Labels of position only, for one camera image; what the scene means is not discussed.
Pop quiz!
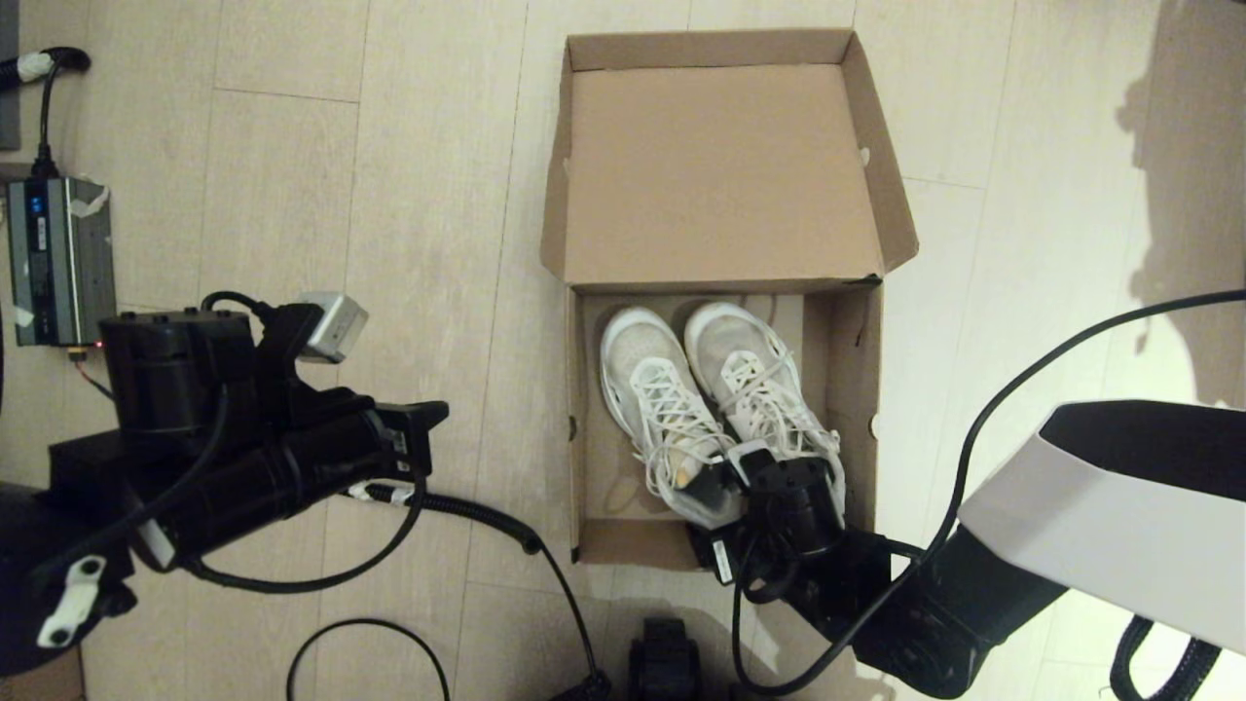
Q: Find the small brown cardboard box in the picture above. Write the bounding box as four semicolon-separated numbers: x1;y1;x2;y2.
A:
0;650;86;701

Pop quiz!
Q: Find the white lace-up sneaker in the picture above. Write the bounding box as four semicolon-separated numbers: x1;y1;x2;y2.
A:
682;299;847;490
598;306;743;519

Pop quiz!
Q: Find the thin black power supply wire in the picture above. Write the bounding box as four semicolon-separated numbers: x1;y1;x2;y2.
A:
72;347;120;402

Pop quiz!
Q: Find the black plug cable white tape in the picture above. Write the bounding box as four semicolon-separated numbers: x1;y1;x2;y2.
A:
0;46;94;182

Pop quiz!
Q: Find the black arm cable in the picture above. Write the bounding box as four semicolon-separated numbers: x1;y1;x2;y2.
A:
178;290;431;597
728;288;1246;698

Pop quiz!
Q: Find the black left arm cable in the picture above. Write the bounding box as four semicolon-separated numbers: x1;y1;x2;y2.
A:
178;290;431;597

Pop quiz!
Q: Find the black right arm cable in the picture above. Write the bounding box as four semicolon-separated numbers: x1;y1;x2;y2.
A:
728;288;1246;698

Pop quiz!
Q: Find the thin black cable loop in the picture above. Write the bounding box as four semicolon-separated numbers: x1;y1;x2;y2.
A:
286;617;455;701

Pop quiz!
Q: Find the black corrugated cable conduit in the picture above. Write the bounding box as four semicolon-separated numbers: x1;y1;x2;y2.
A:
346;481;614;701
1110;611;1224;701

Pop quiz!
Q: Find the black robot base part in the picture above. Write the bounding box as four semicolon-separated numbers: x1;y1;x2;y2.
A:
627;613;708;701

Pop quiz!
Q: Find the dark grey strip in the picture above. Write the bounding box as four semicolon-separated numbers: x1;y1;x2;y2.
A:
0;0;23;153

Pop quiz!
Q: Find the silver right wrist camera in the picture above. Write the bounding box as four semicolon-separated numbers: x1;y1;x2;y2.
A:
724;439;781;479

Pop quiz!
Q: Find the grey power supply unit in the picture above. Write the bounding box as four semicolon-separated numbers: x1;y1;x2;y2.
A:
4;175;119;350

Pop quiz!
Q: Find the brown cardboard shoe box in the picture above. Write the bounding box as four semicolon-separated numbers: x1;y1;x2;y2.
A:
540;27;921;572

